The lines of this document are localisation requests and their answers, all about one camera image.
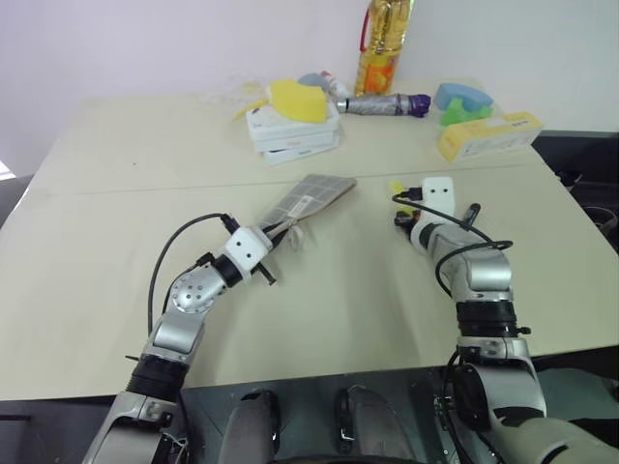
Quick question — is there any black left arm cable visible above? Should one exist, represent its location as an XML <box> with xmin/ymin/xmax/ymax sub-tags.
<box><xmin>146</xmin><ymin>212</ymin><xmax>241</xmax><ymax>340</ymax></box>

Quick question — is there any white flat box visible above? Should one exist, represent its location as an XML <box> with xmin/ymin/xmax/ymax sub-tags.
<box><xmin>245</xmin><ymin>101</ymin><xmax>341</xmax><ymax>137</ymax></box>
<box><xmin>261</xmin><ymin>137</ymin><xmax>341</xmax><ymax>168</ymax></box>
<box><xmin>250</xmin><ymin>126</ymin><xmax>342</xmax><ymax>152</ymax></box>

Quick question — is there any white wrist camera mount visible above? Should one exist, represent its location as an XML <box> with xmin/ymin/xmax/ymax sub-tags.
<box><xmin>419</xmin><ymin>176</ymin><xmax>457</xmax><ymax>219</ymax></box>
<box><xmin>222</xmin><ymin>226</ymin><xmax>273</xmax><ymax>285</ymax></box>

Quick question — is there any yellow cooking oil bottle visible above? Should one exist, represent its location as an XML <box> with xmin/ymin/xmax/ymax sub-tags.
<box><xmin>354</xmin><ymin>0</ymin><xmax>413</xmax><ymax>99</ymax></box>

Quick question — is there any silver folded umbrella purple handle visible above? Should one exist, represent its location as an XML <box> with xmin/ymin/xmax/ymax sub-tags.
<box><xmin>336</xmin><ymin>92</ymin><xmax>432</xmax><ymax>120</ymax></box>

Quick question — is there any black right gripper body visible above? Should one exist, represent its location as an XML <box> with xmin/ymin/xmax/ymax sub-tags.
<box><xmin>393</xmin><ymin>208</ymin><xmax>420</xmax><ymax>232</ymax></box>

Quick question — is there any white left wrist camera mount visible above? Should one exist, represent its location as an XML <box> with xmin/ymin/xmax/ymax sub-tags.
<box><xmin>222</xmin><ymin>226</ymin><xmax>273</xmax><ymax>285</ymax></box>

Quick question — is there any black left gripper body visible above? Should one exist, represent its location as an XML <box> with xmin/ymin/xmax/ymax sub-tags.
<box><xmin>255</xmin><ymin>263</ymin><xmax>280</xmax><ymax>287</ymax></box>

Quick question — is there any dark rounded robot foot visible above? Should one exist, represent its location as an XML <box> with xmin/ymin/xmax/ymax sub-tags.
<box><xmin>225</xmin><ymin>388</ymin><xmax>283</xmax><ymax>464</ymax></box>
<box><xmin>335</xmin><ymin>383</ymin><xmax>418</xmax><ymax>464</ymax></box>

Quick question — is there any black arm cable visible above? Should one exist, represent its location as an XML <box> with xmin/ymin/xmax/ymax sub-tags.
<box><xmin>146</xmin><ymin>212</ymin><xmax>241</xmax><ymax>340</ymax></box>
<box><xmin>390</xmin><ymin>186</ymin><xmax>515</xmax><ymax>297</ymax></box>

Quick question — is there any yellow cloth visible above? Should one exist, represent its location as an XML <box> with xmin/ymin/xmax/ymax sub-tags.
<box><xmin>267</xmin><ymin>78</ymin><xmax>330</xmax><ymax>125</ymax></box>

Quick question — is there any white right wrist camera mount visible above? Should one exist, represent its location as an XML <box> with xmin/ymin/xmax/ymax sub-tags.
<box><xmin>419</xmin><ymin>176</ymin><xmax>457</xmax><ymax>219</ymax></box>

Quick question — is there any grey grid pouch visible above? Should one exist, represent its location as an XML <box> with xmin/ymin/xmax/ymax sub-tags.
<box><xmin>252</xmin><ymin>173</ymin><xmax>359</xmax><ymax>253</ymax></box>

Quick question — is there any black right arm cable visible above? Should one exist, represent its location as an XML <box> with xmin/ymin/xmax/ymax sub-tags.
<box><xmin>390</xmin><ymin>186</ymin><xmax>515</xmax><ymax>297</ymax></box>

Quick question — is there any yellow plastic strip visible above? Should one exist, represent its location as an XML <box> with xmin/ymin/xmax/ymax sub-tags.
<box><xmin>232</xmin><ymin>98</ymin><xmax>271</xmax><ymax>123</ymax></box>

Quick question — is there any green foam block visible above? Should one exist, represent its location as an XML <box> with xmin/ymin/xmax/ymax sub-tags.
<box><xmin>441</xmin><ymin>96</ymin><xmax>495</xmax><ymax>129</ymax></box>

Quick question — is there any white tube red cap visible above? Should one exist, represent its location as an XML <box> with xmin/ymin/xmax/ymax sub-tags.
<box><xmin>318</xmin><ymin>71</ymin><xmax>351</xmax><ymax>101</ymax></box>

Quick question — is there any black side table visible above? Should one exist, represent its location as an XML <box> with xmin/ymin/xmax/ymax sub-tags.
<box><xmin>530</xmin><ymin>129</ymin><xmax>619</xmax><ymax>350</ymax></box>

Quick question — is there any yellow and white carton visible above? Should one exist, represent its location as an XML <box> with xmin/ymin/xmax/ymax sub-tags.
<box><xmin>436</xmin><ymin>111</ymin><xmax>545</xmax><ymax>163</ymax></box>

